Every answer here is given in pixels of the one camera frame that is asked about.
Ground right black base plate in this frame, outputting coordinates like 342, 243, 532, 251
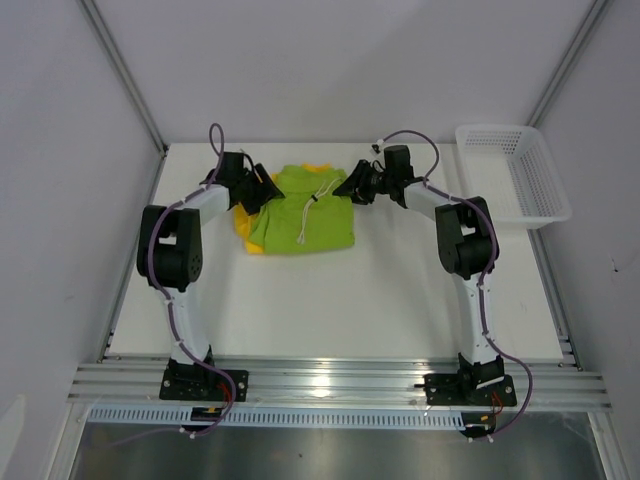
414, 373, 517, 407

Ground yellow shorts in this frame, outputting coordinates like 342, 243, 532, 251
233, 162, 336, 256

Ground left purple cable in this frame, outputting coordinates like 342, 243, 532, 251
107, 122, 239, 449

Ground green shorts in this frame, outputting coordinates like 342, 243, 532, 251
248, 163, 357, 256

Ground white perforated plastic basket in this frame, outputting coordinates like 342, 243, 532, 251
455, 124, 572, 230

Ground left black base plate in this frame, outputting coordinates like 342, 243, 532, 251
159, 369, 249, 402

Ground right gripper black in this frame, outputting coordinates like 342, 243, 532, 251
333, 160, 393, 206

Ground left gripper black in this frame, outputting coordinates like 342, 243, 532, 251
237, 164, 284, 216

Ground aluminium corner post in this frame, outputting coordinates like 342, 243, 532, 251
77, 0, 168, 156
526, 0, 615, 129

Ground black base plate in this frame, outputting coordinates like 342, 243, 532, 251
414, 373, 517, 407
159, 369, 249, 402

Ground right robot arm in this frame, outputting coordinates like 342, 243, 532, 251
333, 141, 505, 404

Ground right aluminium corner post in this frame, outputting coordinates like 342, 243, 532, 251
526, 0, 615, 129

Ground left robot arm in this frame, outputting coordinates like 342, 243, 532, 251
136, 151, 284, 400

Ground aluminium mounting rail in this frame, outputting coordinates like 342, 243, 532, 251
67, 357, 612, 412

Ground left aluminium corner post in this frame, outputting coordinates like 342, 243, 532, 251
77, 0, 168, 156

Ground white slotted cable duct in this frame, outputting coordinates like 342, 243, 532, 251
87, 404, 465, 431

